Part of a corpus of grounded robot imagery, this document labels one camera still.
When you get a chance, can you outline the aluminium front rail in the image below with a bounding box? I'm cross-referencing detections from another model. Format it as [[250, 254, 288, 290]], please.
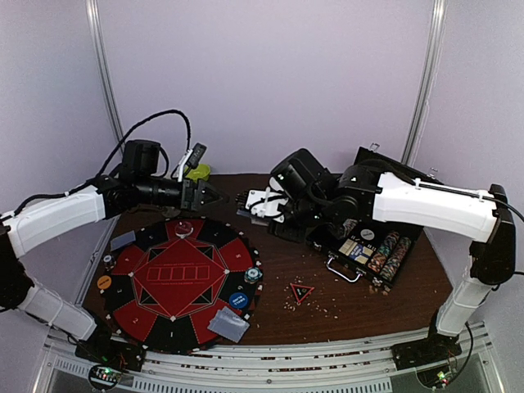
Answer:
[[40, 323, 492, 393]]

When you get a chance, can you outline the blue small blind button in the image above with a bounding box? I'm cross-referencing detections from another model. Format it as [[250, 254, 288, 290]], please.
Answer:
[[228, 291, 249, 309]]

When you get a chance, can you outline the poker chip row two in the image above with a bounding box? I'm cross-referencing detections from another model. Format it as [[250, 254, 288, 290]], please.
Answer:
[[380, 237, 412, 282]]

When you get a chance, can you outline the boxed card deck in case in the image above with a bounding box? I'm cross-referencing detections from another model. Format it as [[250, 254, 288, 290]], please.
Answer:
[[338, 239, 374, 264]]

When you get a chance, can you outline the black poker chip case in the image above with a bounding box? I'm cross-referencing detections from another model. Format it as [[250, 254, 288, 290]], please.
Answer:
[[305, 147, 437, 293]]

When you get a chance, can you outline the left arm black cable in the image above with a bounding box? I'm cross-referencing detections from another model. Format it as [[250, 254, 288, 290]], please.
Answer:
[[0, 108, 193, 222]]

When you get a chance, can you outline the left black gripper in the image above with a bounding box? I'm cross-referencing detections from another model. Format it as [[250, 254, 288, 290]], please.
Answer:
[[135, 174, 229, 212]]

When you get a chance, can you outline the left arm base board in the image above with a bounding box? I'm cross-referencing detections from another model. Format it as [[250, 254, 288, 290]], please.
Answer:
[[75, 341, 146, 391]]

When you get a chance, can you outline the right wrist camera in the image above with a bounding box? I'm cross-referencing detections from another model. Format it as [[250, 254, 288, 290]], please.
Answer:
[[235, 187, 289, 223]]

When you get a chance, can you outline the dealt blue card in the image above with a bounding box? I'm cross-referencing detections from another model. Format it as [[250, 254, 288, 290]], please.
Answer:
[[213, 306, 245, 327], [208, 319, 250, 343]]

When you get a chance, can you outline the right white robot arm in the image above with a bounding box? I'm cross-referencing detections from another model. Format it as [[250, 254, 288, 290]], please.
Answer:
[[270, 148, 517, 362]]

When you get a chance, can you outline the orange big blind button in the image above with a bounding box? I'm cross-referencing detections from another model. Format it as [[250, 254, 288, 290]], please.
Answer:
[[97, 275, 112, 291]]

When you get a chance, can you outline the green bowl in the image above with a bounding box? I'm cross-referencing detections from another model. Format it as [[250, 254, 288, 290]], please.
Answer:
[[187, 164, 211, 183]]

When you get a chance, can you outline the round red black poker mat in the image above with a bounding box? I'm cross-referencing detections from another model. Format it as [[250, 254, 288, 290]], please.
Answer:
[[98, 218, 263, 354]]

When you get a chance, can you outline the blue playing card deck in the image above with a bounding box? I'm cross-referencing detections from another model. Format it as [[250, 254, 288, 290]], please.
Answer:
[[237, 210, 269, 227]]

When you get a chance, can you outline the right aluminium post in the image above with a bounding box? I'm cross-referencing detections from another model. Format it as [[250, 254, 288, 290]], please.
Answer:
[[401, 0, 448, 166]]

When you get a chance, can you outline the right arm base board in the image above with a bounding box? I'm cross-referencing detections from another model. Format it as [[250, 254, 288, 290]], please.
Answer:
[[391, 339, 463, 390]]

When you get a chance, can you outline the red black triangle token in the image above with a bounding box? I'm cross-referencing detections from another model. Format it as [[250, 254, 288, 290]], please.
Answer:
[[290, 283, 314, 305]]

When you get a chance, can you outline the chrome case handle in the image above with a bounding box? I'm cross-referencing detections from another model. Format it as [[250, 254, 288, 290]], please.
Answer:
[[325, 255, 363, 283]]

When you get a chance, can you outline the white round button in case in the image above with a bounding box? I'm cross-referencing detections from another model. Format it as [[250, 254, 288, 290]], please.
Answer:
[[360, 228, 375, 241]]

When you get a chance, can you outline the teal poker chip stack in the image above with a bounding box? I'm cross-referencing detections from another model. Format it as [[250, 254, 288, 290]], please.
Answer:
[[244, 267, 263, 284]]

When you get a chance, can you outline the left aluminium post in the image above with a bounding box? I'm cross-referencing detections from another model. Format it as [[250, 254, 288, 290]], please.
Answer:
[[85, 0, 126, 178]]

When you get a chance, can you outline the clear dealer button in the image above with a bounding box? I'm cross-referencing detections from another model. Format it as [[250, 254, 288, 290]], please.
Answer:
[[174, 220, 194, 238]]

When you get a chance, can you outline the single blue playing card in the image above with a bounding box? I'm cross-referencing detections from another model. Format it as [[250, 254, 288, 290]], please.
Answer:
[[110, 231, 136, 251]]

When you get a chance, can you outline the aluminium post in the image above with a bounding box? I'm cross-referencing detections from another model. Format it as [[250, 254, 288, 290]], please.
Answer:
[[401, 0, 448, 166], [85, 0, 126, 178]]

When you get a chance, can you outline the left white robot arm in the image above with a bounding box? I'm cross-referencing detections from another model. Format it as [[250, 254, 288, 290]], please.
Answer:
[[1, 140, 228, 364]]

